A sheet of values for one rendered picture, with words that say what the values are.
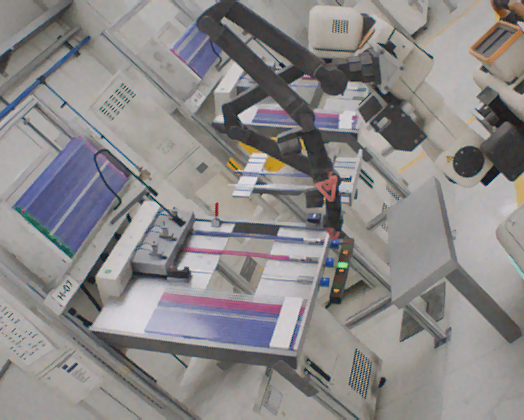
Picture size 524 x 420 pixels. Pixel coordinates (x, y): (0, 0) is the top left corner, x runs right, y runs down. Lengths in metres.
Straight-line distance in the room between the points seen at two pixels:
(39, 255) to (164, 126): 1.37
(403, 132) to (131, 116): 1.82
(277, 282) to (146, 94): 1.42
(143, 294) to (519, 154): 1.35
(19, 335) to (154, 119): 1.46
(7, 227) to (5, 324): 0.37
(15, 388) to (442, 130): 2.64
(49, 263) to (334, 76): 1.15
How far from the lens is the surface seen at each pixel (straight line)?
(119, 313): 2.54
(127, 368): 2.51
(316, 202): 2.57
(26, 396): 4.00
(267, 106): 3.68
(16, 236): 2.51
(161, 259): 2.63
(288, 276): 2.57
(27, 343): 2.69
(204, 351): 2.36
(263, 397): 2.58
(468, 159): 2.32
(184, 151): 3.70
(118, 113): 3.74
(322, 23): 2.16
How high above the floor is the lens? 1.64
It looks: 14 degrees down
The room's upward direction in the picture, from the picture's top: 47 degrees counter-clockwise
